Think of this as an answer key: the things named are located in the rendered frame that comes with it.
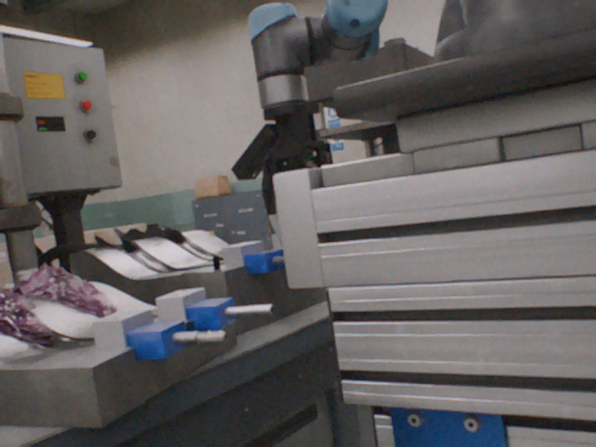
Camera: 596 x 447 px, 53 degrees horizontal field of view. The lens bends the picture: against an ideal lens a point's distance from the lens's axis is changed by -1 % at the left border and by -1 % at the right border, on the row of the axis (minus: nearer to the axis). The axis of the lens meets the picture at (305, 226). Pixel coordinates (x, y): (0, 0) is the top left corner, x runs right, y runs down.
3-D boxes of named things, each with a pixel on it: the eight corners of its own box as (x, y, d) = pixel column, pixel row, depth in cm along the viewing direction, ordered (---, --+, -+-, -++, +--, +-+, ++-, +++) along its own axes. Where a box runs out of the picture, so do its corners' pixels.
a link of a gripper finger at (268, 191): (268, 213, 89) (269, 155, 90) (261, 214, 90) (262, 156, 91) (289, 216, 93) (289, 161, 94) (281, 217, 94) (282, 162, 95)
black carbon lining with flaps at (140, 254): (286, 262, 99) (278, 205, 99) (215, 281, 86) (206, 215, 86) (154, 269, 120) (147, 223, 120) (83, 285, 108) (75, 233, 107)
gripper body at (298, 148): (307, 184, 87) (295, 100, 86) (262, 191, 92) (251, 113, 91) (336, 180, 93) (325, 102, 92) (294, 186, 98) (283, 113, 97)
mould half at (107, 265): (341, 294, 100) (331, 215, 100) (233, 337, 80) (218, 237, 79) (154, 296, 131) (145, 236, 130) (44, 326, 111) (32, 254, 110)
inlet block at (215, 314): (284, 328, 68) (277, 281, 68) (266, 340, 63) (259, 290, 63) (185, 333, 73) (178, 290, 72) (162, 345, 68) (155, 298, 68)
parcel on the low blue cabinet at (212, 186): (232, 194, 835) (230, 174, 833) (218, 196, 805) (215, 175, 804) (209, 198, 855) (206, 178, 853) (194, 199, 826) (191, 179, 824)
